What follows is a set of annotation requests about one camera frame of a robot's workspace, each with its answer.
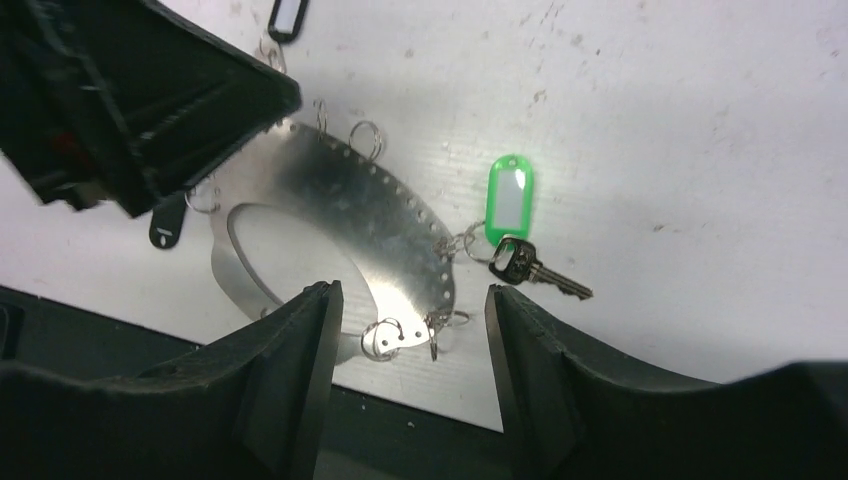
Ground black head key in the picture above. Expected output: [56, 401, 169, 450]
[488, 235, 594, 301]

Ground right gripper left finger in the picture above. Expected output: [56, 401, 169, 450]
[1, 281, 344, 479]

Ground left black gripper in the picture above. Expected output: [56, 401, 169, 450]
[1, 1, 302, 217]

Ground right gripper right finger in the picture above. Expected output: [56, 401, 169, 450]
[485, 285, 847, 479]

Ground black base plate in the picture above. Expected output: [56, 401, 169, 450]
[1, 282, 510, 479]

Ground green key tag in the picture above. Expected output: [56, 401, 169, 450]
[484, 154, 535, 246]

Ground keys with black tags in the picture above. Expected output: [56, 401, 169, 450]
[148, 192, 187, 250]

